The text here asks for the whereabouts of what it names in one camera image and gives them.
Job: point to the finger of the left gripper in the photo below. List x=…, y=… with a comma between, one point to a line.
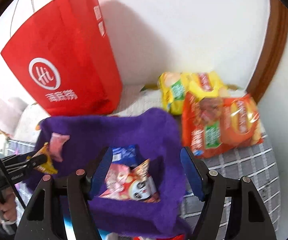
x=24, y=163

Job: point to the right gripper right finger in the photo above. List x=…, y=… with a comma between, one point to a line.
x=248, y=216

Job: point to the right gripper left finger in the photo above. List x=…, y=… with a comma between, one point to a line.
x=43, y=217

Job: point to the yellow snack packet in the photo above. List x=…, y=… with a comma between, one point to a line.
x=42, y=162

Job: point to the small pink snack packet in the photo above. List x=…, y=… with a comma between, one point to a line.
x=56, y=144

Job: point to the pink cartoon snack packet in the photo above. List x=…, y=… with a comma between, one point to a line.
x=115, y=180

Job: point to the red panda snack packet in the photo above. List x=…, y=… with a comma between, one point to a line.
x=141, y=186

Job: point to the blue snack packet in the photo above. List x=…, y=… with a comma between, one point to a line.
x=125, y=156

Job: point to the person's left hand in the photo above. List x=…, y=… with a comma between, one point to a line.
x=8, y=210

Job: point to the white Miniso plastic bag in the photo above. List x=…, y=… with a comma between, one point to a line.
x=11, y=111

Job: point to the orange chips bag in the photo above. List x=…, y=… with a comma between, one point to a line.
x=213, y=126

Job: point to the red paper shopping bag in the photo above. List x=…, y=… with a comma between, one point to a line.
x=62, y=56

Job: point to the purple towel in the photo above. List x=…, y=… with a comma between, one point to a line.
x=157, y=135

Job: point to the yellow chips bag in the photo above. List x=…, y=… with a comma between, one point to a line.
x=175, y=86

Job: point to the brown wooden door frame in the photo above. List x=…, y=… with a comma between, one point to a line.
x=272, y=50

